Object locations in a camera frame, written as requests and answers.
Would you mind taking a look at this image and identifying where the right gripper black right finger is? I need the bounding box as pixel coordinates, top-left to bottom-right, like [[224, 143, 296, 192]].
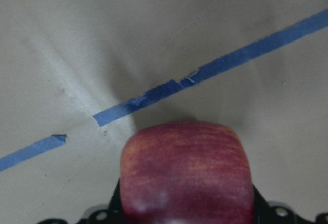
[[253, 185, 269, 224]]

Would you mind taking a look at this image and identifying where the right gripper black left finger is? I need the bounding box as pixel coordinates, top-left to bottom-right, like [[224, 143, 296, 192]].
[[107, 180, 125, 223]]

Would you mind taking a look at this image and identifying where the red yellow streaked apple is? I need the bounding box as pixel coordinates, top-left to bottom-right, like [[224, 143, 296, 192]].
[[120, 121, 254, 223]]

